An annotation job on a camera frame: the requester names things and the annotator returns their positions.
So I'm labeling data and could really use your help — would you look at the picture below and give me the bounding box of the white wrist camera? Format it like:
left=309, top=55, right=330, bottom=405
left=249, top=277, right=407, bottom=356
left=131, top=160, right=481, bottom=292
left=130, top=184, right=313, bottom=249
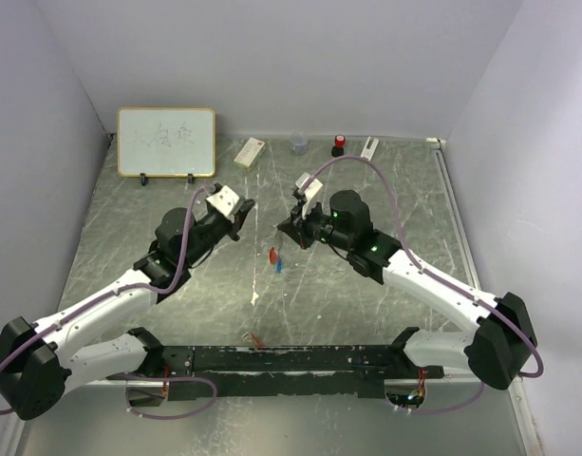
left=206, top=185, right=240, bottom=220
left=295, top=172, right=323, bottom=219

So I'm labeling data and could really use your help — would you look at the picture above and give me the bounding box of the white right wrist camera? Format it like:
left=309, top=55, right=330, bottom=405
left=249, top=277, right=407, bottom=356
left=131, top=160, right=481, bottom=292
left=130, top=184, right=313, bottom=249
left=295, top=172, right=323, bottom=219

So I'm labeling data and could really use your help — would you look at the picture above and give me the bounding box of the black whiteboard stand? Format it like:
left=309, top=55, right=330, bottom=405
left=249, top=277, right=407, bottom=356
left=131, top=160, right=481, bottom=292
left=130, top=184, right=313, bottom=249
left=139, top=173, right=195, bottom=186

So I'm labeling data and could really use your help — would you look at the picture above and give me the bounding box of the red black stamp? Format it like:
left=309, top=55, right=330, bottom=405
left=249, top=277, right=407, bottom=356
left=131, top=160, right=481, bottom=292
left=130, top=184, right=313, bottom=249
left=330, top=135, right=347, bottom=158

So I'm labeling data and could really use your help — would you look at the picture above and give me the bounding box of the clear jar of paperclips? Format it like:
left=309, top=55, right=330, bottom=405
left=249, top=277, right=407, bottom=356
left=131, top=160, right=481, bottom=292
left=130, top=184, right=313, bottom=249
left=290, top=131, right=309, bottom=156

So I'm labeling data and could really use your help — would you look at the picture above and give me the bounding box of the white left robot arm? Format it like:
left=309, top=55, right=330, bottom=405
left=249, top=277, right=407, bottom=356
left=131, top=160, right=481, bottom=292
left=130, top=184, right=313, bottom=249
left=0, top=193, right=255, bottom=420

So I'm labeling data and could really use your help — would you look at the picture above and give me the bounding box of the red handled key organizer ring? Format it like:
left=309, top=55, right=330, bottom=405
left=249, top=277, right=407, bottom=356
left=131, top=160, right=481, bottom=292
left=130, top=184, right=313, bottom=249
left=268, top=226, right=285, bottom=265

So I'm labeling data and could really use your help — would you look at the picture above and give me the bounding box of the red tagged key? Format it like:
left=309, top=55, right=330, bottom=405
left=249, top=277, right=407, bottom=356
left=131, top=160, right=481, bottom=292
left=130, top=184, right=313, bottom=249
left=242, top=332, right=264, bottom=350

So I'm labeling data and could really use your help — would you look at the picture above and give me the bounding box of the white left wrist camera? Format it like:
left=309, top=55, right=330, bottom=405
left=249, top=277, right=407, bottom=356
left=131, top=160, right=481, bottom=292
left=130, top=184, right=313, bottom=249
left=206, top=185, right=240, bottom=220

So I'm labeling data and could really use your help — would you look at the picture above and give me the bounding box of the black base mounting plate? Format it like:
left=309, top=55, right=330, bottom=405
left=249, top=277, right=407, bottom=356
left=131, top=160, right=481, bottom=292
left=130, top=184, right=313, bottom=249
left=126, top=345, right=421, bottom=401

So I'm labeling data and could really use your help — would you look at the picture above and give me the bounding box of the aluminium rail frame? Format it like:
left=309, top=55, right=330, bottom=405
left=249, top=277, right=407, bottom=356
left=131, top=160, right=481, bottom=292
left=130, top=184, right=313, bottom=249
left=426, top=138, right=544, bottom=455

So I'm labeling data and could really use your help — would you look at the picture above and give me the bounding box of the white stapler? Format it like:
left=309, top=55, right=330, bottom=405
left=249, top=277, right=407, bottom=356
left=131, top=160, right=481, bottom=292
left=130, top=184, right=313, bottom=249
left=360, top=136, right=379, bottom=162

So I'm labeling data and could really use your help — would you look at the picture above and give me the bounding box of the blue tagged key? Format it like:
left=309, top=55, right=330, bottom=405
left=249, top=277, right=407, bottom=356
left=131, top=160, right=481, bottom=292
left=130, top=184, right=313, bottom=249
left=275, top=257, right=283, bottom=274

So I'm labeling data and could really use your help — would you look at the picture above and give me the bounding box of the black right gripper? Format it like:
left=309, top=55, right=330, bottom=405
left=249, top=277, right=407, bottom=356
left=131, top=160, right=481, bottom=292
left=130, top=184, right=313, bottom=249
left=277, top=195, right=352, bottom=252

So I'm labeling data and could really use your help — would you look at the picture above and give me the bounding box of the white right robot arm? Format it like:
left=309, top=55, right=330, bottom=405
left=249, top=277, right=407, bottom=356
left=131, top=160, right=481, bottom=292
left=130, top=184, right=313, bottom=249
left=277, top=190, right=537, bottom=390

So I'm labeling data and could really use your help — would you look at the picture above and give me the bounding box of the small whiteboard yellow frame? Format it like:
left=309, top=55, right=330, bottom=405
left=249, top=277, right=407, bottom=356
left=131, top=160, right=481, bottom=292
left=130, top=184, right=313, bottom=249
left=116, top=107, right=216, bottom=178

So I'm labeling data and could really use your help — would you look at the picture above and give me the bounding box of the white cardboard box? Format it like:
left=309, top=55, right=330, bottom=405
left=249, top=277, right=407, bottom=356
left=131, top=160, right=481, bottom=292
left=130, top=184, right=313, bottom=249
left=234, top=137, right=265, bottom=171

